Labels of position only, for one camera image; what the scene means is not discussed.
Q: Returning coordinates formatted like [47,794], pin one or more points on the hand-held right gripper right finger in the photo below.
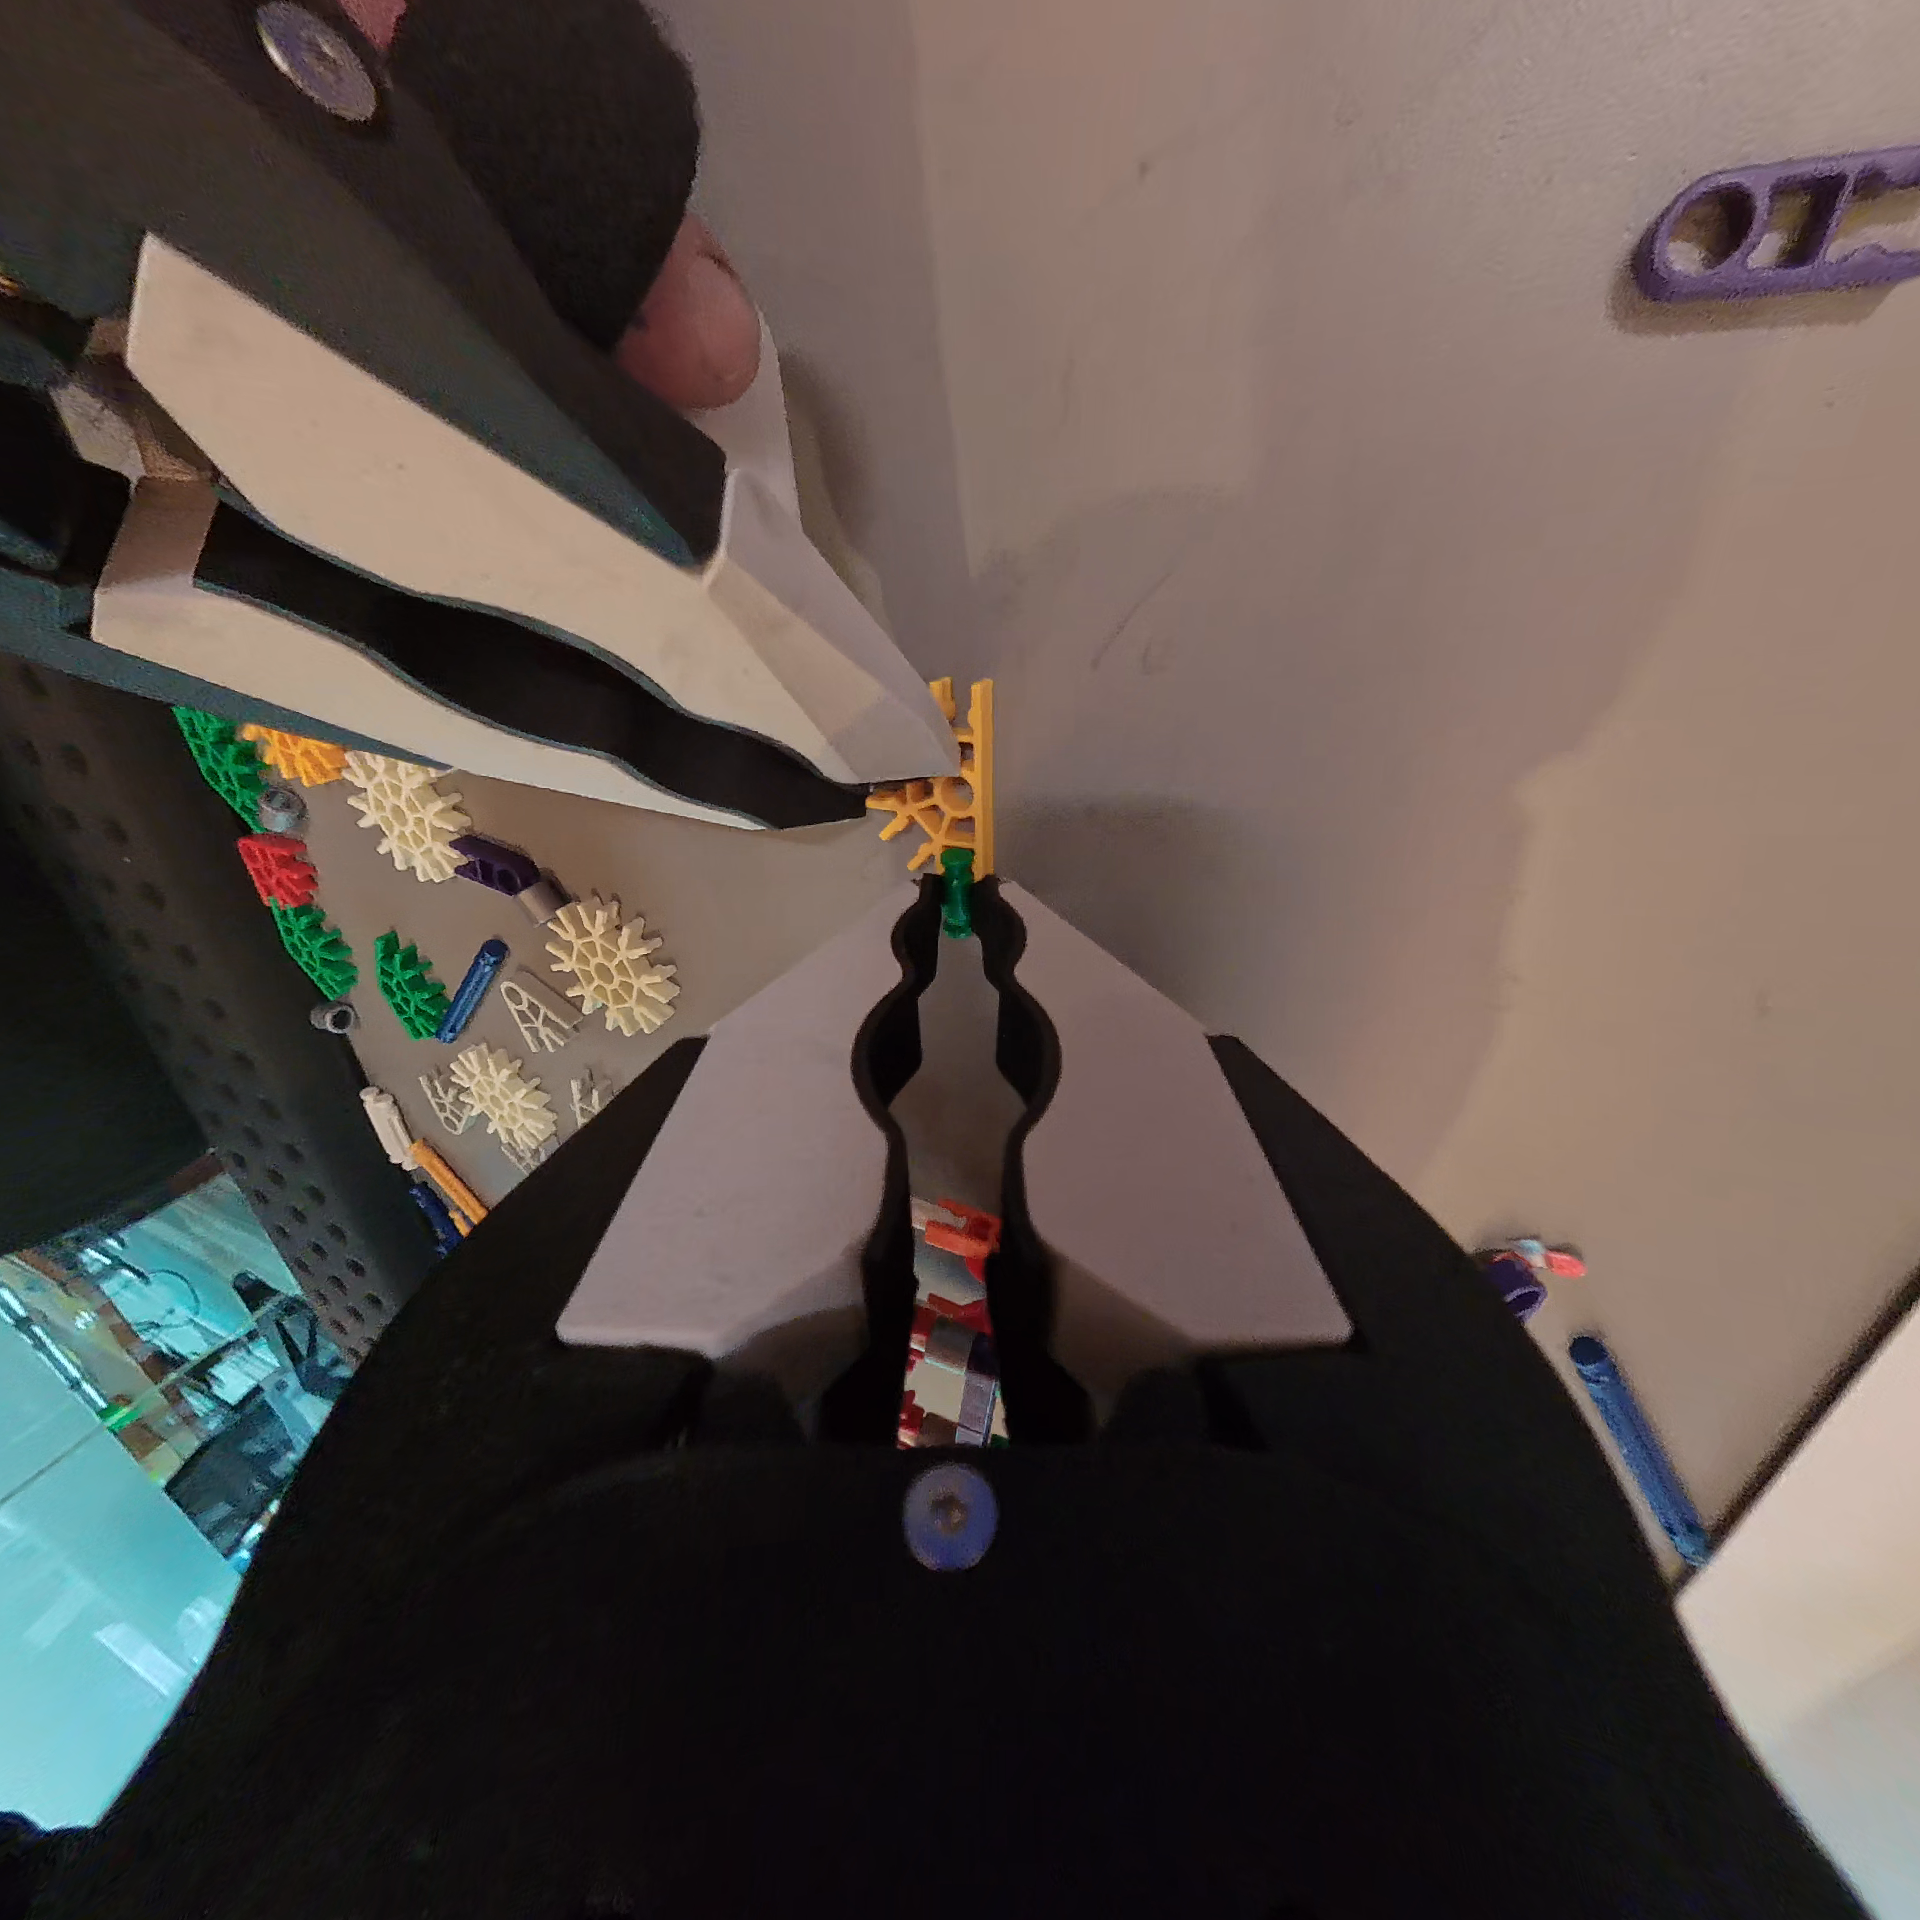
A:
[1185,1201]

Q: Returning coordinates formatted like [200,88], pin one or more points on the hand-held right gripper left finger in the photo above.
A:
[721,1201]

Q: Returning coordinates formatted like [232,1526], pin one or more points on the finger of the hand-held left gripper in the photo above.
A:
[451,480]
[166,600]

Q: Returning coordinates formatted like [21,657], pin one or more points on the yellow fan connector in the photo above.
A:
[294,750]
[944,796]

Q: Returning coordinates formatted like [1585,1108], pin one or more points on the multicoloured toy frame assembly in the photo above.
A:
[961,1238]

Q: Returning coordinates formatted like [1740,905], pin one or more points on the purple rod-end connector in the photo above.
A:
[1517,1287]
[1771,225]
[495,859]

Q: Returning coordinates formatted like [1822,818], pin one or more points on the short green rod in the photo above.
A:
[956,891]

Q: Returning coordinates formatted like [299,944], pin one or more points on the person's left hand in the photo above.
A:
[699,330]

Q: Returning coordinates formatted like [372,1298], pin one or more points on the light grey connector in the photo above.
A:
[593,1096]
[534,1014]
[441,1102]

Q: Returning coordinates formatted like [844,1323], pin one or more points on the green fan connector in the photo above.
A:
[225,758]
[405,984]
[317,944]

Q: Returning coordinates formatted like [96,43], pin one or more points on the white snowflake connector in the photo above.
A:
[608,960]
[503,1088]
[405,809]

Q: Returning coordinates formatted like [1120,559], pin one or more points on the yellow plastic rod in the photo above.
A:
[451,1177]

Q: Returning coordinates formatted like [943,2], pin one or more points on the blue plastic rod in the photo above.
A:
[436,1215]
[475,990]
[1635,1448]

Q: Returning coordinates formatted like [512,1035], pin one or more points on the red fan connector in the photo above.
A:
[277,868]

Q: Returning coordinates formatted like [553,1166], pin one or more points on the short white rod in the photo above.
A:
[387,1124]

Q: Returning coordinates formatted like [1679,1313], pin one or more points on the black perforated foam strip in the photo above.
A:
[149,975]

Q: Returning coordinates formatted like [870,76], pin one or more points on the small red plastic scrap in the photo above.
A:
[1560,1259]

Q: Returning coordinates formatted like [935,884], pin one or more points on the white tray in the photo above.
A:
[1816,1650]

